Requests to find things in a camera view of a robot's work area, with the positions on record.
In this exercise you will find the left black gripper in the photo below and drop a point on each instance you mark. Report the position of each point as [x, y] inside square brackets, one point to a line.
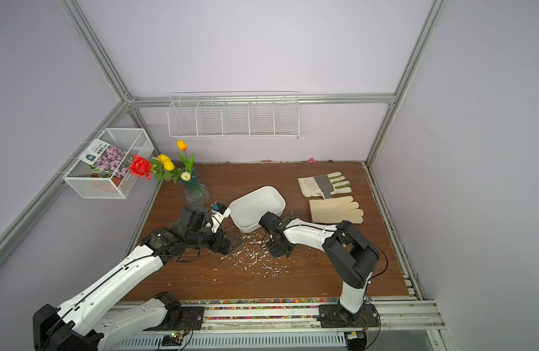
[225, 248]

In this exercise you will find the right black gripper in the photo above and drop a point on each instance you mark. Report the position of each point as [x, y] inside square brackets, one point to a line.
[272, 250]

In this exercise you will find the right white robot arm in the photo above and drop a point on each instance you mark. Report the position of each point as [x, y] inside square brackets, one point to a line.
[354, 258]

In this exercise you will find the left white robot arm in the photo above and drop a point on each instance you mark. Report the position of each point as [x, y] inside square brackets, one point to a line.
[155, 251]

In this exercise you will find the white plastic storage box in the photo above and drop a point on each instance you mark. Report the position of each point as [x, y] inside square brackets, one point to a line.
[247, 210]

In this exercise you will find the beige canvas work glove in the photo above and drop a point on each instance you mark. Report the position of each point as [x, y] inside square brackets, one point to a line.
[336, 210]

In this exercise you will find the glass vase with flowers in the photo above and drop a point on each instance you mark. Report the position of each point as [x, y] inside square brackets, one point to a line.
[164, 169]

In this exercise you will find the grey striped work glove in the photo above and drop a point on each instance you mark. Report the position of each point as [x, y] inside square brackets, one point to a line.
[324, 186]

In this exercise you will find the purple potted flowers with card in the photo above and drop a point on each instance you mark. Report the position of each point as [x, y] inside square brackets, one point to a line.
[106, 161]

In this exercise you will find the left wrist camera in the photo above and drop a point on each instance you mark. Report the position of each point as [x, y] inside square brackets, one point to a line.
[219, 212]

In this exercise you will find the long white wire shelf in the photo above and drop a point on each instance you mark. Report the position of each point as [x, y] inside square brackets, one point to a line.
[270, 114]

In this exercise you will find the small white wire basket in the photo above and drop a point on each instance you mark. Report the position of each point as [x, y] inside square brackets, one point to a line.
[131, 140]

